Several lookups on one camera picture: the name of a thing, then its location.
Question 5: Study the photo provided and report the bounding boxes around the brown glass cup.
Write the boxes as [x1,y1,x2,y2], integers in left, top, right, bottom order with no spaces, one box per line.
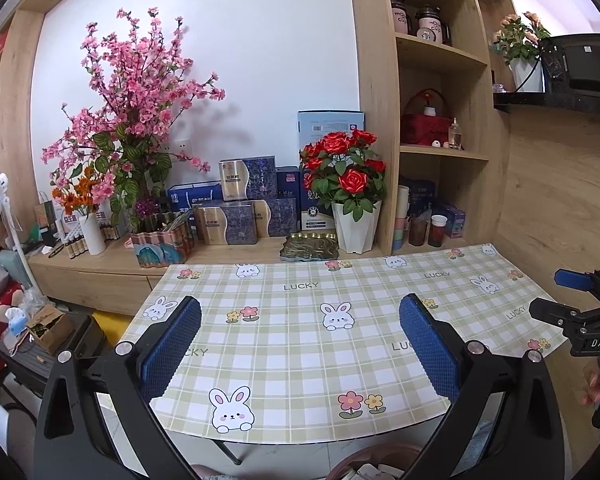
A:
[408,212,430,247]

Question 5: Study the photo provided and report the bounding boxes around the stack of pastel cups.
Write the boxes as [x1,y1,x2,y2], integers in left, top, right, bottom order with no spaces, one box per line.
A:
[391,185,411,256]

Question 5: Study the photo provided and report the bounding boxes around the light blue carton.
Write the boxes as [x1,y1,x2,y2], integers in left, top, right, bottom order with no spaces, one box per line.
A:
[298,110,366,153]

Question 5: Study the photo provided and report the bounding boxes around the black appliance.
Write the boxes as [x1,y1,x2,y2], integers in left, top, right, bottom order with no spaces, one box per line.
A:
[537,34,600,95]

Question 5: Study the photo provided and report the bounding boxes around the brown paper gift bag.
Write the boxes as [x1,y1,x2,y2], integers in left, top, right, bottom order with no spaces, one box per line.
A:
[34,191,58,233]

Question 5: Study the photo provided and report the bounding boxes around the small purple box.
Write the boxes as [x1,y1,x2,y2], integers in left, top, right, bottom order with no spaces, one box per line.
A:
[442,203,467,239]

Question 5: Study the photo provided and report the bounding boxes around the cardboard box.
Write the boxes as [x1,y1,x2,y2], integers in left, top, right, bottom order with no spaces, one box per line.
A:
[26,305,76,355]

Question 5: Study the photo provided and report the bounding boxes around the glass perfume bottle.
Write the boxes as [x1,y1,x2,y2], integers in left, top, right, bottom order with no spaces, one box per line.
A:
[447,117,464,151]

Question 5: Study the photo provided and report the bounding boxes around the red rose plant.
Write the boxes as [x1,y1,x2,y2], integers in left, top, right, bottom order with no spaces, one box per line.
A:
[299,130,387,222]

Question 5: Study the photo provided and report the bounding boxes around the dark blue cartoon box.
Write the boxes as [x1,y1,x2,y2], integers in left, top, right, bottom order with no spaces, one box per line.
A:
[402,176,437,216]

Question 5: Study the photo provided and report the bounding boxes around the red basket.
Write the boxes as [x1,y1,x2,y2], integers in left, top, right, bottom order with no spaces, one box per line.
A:
[401,89,453,147]

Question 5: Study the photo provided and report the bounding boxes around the checked bunny tablecloth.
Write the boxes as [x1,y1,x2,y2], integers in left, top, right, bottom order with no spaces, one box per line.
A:
[116,242,568,447]

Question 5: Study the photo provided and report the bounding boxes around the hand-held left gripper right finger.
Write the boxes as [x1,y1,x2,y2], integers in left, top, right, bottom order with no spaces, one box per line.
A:
[399,293,567,480]

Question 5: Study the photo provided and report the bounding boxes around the white ribbed vase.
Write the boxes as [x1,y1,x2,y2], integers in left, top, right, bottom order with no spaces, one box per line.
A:
[81,214,107,256]

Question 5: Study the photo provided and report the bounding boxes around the white blue box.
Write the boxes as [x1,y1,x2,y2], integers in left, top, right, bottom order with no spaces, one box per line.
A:
[300,195,335,233]

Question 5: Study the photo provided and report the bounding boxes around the row of small brown bottles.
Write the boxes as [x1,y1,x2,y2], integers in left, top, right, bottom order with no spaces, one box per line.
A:
[62,230,88,259]

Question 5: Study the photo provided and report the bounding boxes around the small dark blue box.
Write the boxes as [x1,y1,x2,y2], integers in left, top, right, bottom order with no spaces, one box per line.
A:
[275,166,301,198]

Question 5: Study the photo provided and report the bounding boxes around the wooden shelf unit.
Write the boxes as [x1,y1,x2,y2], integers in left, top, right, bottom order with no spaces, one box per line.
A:
[347,0,518,256]

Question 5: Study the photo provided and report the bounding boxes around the black counter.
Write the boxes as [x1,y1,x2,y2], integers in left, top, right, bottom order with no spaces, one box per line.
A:
[493,91,600,121]

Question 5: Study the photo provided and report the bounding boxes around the orange artificial flowers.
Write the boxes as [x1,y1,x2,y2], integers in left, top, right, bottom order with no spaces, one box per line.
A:
[51,167,103,216]

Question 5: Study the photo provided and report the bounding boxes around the black stool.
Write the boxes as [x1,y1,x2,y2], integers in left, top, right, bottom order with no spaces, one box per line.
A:
[0,310,108,401]

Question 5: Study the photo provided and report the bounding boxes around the small white flowerpot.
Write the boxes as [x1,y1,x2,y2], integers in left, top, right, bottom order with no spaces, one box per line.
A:
[510,57,545,92]

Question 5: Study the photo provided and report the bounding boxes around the pink blossom arrangement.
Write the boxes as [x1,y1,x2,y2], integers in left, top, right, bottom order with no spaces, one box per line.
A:
[41,7,227,233]

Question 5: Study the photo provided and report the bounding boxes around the pink rose plant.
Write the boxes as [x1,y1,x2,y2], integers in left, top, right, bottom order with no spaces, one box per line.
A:
[491,11,551,66]

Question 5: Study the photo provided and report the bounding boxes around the blue white carton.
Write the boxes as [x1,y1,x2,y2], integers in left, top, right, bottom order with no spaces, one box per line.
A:
[167,181,223,213]

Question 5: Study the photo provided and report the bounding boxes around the white angular flowerpot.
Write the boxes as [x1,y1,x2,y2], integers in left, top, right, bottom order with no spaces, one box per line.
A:
[331,201,382,254]

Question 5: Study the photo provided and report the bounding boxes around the white rimmed paper cup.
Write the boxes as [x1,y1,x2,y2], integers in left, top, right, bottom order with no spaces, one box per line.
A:
[428,215,448,248]

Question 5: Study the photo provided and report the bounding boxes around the green gold leaf tray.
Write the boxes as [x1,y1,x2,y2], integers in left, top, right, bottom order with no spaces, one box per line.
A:
[280,231,342,264]

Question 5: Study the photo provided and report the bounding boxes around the brown trash bin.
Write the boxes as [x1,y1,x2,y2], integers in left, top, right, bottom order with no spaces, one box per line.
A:
[325,442,426,480]

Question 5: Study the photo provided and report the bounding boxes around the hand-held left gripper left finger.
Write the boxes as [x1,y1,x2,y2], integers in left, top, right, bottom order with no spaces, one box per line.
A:
[34,296,202,480]

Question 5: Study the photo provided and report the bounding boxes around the blue gold gift box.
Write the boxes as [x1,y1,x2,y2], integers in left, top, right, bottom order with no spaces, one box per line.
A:
[218,155,277,201]
[252,197,298,237]
[194,201,257,246]

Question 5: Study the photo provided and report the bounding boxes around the striped wavy planter box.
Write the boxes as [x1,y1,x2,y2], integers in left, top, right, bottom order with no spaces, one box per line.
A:
[130,210,196,268]

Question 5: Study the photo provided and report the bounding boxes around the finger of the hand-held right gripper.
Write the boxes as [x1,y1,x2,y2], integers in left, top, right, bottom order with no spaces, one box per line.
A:
[528,297,600,332]
[554,268,600,307]

